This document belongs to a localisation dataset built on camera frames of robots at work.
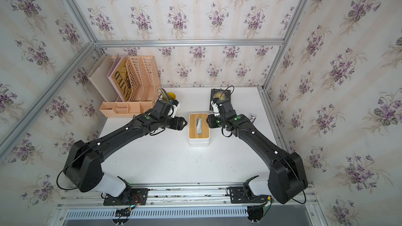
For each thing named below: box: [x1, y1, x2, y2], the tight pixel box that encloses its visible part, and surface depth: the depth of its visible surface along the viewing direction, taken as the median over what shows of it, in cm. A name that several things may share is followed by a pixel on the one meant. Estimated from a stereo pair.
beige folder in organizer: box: [87, 53, 119, 103], surface depth 92 cm
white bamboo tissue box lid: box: [188, 112, 210, 140], surface depth 88 cm
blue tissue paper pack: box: [196, 116, 203, 135], surface depth 90 cm
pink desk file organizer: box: [98, 53, 161, 118], surface depth 104 cm
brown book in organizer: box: [112, 57, 132, 102], surface depth 100 cm
